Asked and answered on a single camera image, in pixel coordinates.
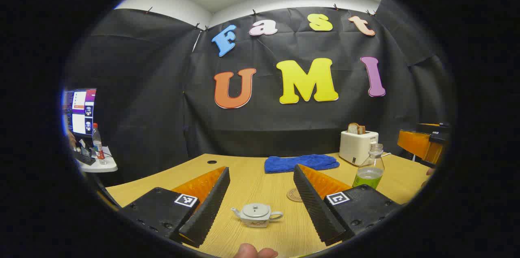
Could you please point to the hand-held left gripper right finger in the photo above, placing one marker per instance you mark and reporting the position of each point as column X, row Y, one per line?
column 313, row 205

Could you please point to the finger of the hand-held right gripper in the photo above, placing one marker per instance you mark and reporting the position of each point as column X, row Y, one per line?
column 418, row 144

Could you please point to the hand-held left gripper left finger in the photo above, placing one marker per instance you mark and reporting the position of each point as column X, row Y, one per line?
column 211, row 205

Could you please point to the round wooden coaster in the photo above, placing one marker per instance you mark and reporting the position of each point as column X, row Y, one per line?
column 293, row 195

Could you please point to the white teacup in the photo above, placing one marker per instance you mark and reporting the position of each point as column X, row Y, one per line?
column 256, row 220

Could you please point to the clear water bottle green label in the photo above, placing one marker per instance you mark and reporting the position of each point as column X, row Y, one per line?
column 369, row 176

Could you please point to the red-capped plastic bottle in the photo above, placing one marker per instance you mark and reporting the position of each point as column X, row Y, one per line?
column 97, row 144

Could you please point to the blue towel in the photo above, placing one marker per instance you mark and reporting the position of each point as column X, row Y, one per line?
column 300, row 163

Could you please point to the white toaster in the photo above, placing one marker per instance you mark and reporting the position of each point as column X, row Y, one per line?
column 357, row 146

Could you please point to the bread slice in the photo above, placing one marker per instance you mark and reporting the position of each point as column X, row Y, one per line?
column 355, row 128

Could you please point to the small white side table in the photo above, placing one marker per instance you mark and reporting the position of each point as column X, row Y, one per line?
column 103, row 165

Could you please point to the black keyboard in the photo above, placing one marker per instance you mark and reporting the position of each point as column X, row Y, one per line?
column 84, row 158

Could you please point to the computer monitor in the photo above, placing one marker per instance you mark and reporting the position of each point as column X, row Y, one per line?
column 81, row 111

